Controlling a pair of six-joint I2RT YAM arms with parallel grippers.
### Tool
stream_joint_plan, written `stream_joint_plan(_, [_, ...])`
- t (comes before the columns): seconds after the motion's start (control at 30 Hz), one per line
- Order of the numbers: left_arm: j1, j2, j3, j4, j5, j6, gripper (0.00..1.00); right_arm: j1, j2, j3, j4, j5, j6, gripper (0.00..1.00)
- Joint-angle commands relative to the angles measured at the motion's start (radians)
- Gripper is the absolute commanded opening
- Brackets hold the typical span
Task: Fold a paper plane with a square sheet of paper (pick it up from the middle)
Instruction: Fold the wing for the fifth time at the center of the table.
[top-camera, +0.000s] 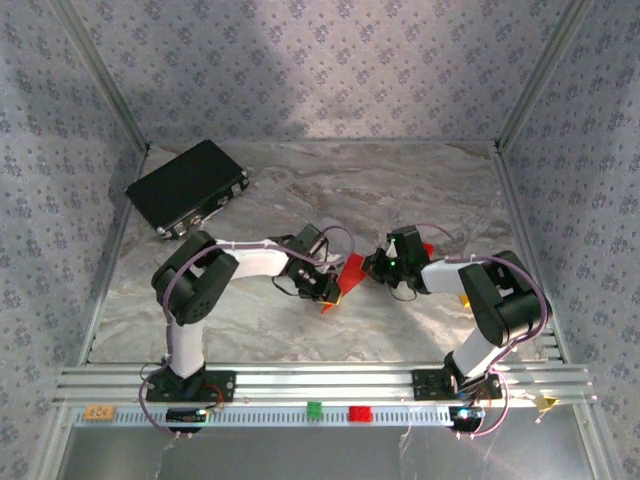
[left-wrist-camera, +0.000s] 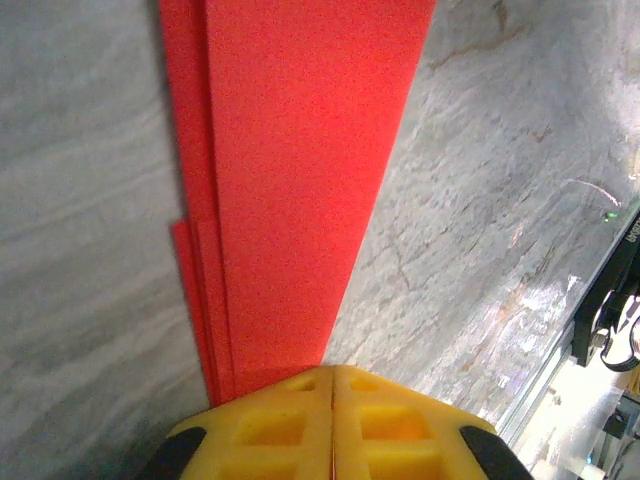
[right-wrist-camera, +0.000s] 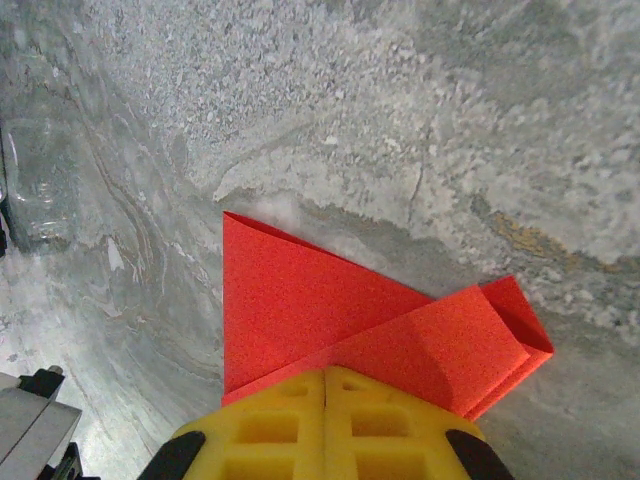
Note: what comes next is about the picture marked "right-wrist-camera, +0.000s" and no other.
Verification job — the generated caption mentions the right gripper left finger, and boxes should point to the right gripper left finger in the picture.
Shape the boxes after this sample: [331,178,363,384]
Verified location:
[143,366,327,480]

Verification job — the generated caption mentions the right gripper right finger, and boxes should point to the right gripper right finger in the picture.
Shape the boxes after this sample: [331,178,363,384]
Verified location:
[323,366,517,480]

